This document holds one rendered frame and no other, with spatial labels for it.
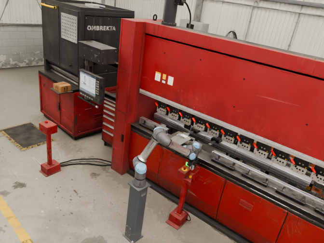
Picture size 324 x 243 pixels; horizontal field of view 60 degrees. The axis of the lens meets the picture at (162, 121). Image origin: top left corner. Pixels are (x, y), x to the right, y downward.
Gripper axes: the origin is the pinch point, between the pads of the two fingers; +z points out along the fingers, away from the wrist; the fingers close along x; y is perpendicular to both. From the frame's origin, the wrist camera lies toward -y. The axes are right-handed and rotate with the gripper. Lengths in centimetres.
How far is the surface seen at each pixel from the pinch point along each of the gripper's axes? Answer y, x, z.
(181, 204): -4, 3, 54
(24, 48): 201, 710, 45
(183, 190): -2.7, 4.0, 33.4
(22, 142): -47, 300, 79
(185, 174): -4.7, 4.5, 6.6
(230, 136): 38, -23, -40
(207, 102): 42, 14, -68
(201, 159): 24.5, 0.9, -1.1
